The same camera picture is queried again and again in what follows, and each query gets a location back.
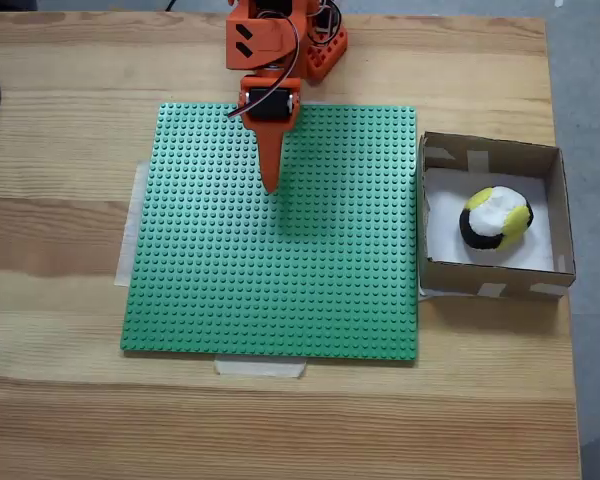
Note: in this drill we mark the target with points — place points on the yellow black white fabric ball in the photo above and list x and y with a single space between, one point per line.
495 220

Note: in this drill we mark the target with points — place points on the white paper box lining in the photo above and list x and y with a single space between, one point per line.
445 235

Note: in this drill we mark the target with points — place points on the open cardboard box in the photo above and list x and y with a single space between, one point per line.
562 210

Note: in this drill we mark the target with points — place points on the green studded baseplate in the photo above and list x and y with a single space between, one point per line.
305 275

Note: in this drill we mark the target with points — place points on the translucent masking tape strip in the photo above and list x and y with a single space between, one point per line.
425 295
260 369
130 225

